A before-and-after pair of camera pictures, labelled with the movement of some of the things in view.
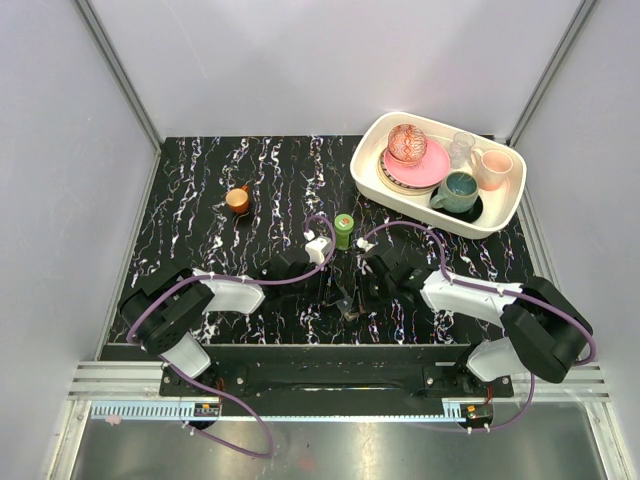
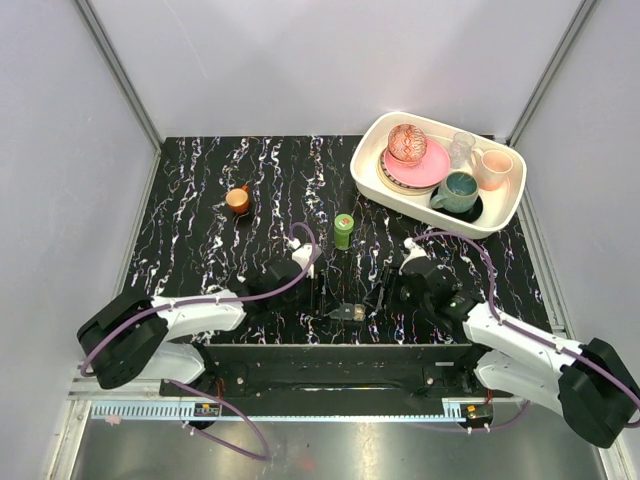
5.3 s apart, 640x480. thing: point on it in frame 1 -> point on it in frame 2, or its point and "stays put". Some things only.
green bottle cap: (344, 221) stays put
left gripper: (327, 289) -> (317, 303)
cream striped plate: (399, 186) stays put
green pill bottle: (343, 224) stays put
